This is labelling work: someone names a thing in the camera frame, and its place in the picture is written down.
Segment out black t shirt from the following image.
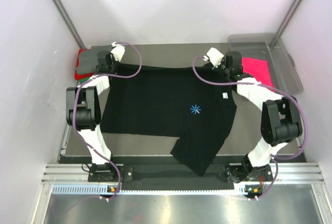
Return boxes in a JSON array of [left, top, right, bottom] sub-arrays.
[[101, 64, 237, 176]]

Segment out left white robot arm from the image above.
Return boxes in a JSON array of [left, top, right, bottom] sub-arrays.
[[66, 47, 119, 182]]

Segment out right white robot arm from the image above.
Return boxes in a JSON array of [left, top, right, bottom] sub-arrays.
[[221, 51, 302, 183]]

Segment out folded green t shirt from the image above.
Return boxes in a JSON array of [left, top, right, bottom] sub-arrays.
[[78, 77, 90, 83]]

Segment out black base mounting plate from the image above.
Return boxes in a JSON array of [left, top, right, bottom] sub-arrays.
[[97, 156, 272, 192]]

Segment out folded grey t shirt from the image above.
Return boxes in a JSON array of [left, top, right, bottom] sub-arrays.
[[76, 46, 103, 75]]

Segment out folded red t shirt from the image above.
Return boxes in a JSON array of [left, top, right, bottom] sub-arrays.
[[74, 49, 97, 81]]

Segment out pink t shirt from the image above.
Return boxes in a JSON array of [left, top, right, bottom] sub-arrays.
[[242, 57, 274, 87]]

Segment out clear plastic bin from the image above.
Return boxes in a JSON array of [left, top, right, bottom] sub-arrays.
[[227, 33, 303, 95]]

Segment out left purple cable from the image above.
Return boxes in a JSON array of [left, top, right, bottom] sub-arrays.
[[72, 41, 143, 199]]

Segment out purple cable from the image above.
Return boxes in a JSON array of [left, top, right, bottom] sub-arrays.
[[191, 55, 309, 201], [72, 41, 143, 199]]

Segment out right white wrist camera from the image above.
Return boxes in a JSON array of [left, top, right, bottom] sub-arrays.
[[203, 47, 224, 69]]

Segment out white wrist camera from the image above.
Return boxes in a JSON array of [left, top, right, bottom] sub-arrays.
[[203, 47, 224, 69], [110, 42, 125, 62]]

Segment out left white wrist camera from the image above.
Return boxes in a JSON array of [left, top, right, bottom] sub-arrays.
[[110, 42, 125, 62]]

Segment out slotted cable duct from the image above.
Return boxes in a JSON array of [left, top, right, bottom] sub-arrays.
[[52, 184, 259, 195]]

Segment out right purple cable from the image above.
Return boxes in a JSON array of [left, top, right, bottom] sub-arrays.
[[191, 55, 309, 201]]

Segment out aluminium rail frame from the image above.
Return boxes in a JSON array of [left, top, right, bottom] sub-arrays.
[[31, 161, 332, 224]]

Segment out left aluminium frame post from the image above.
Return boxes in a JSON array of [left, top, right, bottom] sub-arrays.
[[52, 0, 86, 49]]

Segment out aluminium frame post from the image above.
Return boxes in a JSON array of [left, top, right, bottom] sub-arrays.
[[269, 0, 303, 49], [52, 0, 86, 49]]

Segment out right aluminium frame post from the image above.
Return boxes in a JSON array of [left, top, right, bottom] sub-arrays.
[[269, 0, 303, 49]]

